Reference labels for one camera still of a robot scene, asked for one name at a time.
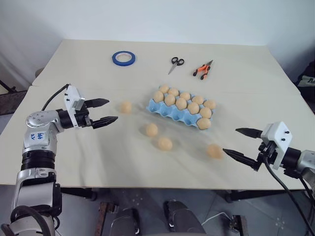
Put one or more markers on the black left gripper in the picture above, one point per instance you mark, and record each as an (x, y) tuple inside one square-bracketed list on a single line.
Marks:
[(82, 118)]

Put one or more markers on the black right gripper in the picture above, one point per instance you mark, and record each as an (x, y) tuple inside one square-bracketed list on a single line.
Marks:
[(270, 150)]

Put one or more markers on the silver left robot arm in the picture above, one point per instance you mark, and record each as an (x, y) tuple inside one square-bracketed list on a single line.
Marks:
[(37, 120)]

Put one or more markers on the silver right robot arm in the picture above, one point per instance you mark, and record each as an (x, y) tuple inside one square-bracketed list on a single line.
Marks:
[(306, 159)]

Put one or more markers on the blue egg tray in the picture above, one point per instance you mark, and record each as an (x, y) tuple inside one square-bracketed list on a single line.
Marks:
[(172, 112)]

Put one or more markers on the tan egg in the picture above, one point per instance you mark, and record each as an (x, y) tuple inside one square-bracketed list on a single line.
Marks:
[(181, 103), (165, 143), (214, 151), (151, 129), (197, 99), (173, 92), (169, 99), (193, 108), (126, 107), (158, 96), (185, 96), (164, 88), (205, 112), (204, 123), (210, 104)]

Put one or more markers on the beige table cloth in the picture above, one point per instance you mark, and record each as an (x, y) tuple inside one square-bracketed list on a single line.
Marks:
[(98, 157)]

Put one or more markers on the blue tape roll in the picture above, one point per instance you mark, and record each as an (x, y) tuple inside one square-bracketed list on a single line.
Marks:
[(114, 59)]

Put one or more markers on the brown wooden block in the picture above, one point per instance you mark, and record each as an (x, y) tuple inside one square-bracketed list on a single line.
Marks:
[(239, 225), (105, 214)]

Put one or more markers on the dark metal stand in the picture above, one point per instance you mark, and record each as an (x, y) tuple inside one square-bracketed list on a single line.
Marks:
[(11, 98)]

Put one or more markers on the black bag with white print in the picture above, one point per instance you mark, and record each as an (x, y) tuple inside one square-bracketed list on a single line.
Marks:
[(307, 77)]

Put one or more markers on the dark rounded shape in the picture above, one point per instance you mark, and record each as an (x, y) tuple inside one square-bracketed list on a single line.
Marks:
[(184, 218), (125, 221)]

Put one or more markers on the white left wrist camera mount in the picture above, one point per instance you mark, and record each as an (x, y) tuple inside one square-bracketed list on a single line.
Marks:
[(72, 96)]

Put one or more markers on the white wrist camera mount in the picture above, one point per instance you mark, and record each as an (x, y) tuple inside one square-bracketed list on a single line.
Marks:
[(278, 132), (72, 96)]

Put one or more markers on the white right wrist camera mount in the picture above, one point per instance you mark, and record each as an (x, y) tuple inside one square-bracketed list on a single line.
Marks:
[(278, 132)]

